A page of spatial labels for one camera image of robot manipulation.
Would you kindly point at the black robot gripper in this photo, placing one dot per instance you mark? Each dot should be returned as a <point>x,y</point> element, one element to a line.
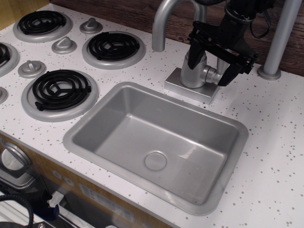
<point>225,41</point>

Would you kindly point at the silver faucet lever handle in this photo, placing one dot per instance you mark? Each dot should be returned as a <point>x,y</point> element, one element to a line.
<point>221,66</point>

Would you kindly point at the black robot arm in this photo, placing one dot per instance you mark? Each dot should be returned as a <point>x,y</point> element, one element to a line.
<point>261,6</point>

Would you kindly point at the grey vertical support pole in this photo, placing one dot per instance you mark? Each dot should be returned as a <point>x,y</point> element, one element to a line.
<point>270,70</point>

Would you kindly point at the silver toy faucet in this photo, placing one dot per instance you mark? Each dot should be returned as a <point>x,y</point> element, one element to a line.
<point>200,83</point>

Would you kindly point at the grey plastic sink basin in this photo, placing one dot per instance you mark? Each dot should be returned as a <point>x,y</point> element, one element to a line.
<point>181,153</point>

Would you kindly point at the back right stove burner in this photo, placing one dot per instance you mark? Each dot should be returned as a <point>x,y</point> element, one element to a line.
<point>113,50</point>

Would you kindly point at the silver stove knob top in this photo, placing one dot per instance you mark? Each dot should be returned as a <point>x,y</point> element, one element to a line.
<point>91,26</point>

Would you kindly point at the silver stove knob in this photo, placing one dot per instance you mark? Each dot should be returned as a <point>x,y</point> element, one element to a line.
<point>64,46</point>
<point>91,26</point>
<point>32,69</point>

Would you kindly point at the silver stove knob middle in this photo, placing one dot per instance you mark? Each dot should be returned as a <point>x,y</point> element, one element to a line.
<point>64,46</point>

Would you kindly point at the front right stove burner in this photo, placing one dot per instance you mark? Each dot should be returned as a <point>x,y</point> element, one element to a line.
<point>59,95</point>

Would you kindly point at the back left stove burner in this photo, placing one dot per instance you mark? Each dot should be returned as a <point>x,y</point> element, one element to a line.
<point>42,26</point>

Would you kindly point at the silver stove knob lower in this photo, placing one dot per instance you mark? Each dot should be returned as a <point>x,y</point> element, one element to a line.
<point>32,69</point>

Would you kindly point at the left edge stove burner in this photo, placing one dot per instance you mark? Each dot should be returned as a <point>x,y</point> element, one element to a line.
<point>9,58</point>

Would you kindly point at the silver stove knob left edge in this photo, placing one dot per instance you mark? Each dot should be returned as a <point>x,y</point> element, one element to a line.
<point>3,95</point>

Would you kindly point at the blue clamp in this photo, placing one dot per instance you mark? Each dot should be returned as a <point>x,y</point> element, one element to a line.
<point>51,213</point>

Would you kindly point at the silver oven dial knob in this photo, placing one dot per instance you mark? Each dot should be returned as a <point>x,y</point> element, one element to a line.
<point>13,160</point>

